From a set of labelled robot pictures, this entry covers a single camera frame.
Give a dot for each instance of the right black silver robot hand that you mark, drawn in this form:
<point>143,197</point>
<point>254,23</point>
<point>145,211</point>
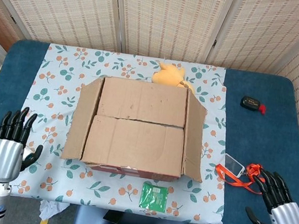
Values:
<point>289,223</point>

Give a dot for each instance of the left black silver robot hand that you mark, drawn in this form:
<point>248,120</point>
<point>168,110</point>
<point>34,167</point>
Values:
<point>3,158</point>

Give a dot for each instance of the red cardboard shipping box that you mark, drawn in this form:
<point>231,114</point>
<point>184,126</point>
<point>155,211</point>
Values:
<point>135,135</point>

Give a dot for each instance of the white card holder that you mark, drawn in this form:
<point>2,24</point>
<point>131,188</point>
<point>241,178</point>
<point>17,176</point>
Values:
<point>234,165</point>

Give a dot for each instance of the floral print tablecloth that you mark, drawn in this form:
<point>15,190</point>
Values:
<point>59,82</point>

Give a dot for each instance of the black key fob red tag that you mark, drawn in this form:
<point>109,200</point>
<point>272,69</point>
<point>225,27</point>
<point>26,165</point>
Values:
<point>249,102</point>

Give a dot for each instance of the green foil sachet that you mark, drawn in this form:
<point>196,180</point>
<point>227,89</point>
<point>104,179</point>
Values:
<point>154,197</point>

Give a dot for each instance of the woven bamboo folding screen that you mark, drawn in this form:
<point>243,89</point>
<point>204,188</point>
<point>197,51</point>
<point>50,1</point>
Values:
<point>70,3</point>

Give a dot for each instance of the orange plush toy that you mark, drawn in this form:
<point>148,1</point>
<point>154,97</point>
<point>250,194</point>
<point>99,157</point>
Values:
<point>168,75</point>

